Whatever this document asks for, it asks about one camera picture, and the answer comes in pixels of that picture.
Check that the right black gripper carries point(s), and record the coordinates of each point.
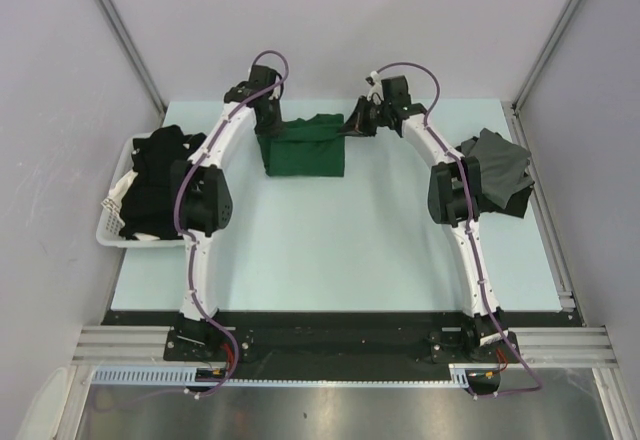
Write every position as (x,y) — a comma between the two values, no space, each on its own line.
(358,123)

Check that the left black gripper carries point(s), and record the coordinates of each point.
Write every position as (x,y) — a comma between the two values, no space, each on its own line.
(275,126)

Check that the green t shirt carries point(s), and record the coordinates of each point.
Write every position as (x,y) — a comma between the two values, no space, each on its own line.
(305,147)

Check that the white plastic basket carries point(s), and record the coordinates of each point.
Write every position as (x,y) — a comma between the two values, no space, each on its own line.
(109,226)

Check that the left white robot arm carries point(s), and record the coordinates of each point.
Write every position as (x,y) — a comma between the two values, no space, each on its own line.
(203,205)

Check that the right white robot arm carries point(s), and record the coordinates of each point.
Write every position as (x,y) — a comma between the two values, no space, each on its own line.
(452,198)

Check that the black t shirt in basket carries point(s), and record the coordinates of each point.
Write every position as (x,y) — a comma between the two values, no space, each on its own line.
(147,206)

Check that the white t shirt in basket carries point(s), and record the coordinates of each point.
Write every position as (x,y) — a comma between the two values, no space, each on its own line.
(113,201)

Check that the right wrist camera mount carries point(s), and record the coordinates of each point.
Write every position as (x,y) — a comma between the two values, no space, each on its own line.
(375,93)

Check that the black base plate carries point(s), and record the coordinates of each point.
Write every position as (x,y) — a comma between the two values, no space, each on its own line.
(281,367)

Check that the left aluminium corner post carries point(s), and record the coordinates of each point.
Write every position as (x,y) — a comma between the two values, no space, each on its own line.
(121,34)

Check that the aluminium corner post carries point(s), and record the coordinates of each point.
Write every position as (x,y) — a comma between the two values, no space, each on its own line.
(550,45)
(121,34)

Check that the right aluminium corner post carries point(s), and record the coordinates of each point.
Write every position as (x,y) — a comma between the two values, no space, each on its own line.
(550,45)

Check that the blue slotted cable duct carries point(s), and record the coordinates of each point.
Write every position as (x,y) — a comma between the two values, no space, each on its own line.
(140,375)

